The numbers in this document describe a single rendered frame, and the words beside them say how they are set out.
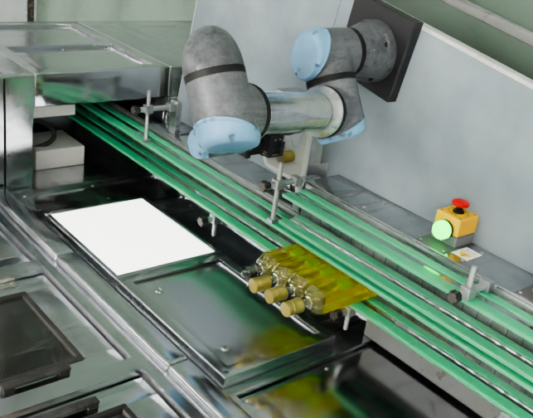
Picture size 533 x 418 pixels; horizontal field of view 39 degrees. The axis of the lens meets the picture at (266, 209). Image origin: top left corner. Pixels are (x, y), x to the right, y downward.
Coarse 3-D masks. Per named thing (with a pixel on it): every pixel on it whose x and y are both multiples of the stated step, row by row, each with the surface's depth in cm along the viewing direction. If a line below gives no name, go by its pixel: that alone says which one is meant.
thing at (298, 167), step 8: (304, 136) 209; (312, 136) 198; (288, 144) 215; (304, 144) 210; (296, 152) 213; (304, 152) 200; (264, 160) 213; (272, 160) 214; (296, 160) 214; (304, 160) 200; (272, 168) 211; (288, 168) 210; (296, 168) 210; (304, 168) 201; (288, 176) 206
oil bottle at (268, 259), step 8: (280, 248) 186; (288, 248) 187; (296, 248) 188; (304, 248) 188; (264, 256) 182; (272, 256) 182; (280, 256) 182; (288, 256) 183; (296, 256) 184; (264, 264) 180; (272, 264) 180; (264, 272) 181
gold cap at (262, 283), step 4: (260, 276) 175; (264, 276) 175; (268, 276) 175; (252, 280) 173; (256, 280) 173; (260, 280) 173; (264, 280) 174; (268, 280) 174; (252, 284) 173; (256, 284) 172; (260, 284) 173; (264, 284) 173; (268, 284) 174; (252, 288) 173; (256, 288) 172; (260, 288) 173; (264, 288) 174; (268, 288) 175; (252, 292) 174; (256, 292) 173
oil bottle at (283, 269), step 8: (304, 256) 184; (312, 256) 185; (280, 264) 179; (288, 264) 180; (296, 264) 180; (304, 264) 181; (312, 264) 181; (320, 264) 182; (272, 272) 178; (280, 272) 176; (288, 272) 176; (280, 280) 176
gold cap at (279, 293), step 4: (272, 288) 170; (276, 288) 170; (280, 288) 170; (284, 288) 170; (264, 292) 170; (268, 292) 169; (272, 292) 168; (276, 292) 169; (280, 292) 169; (284, 292) 170; (264, 296) 170; (268, 296) 169; (272, 296) 168; (276, 296) 168; (280, 296) 169; (284, 296) 170; (268, 300) 170; (272, 300) 168; (276, 300) 169; (280, 300) 170
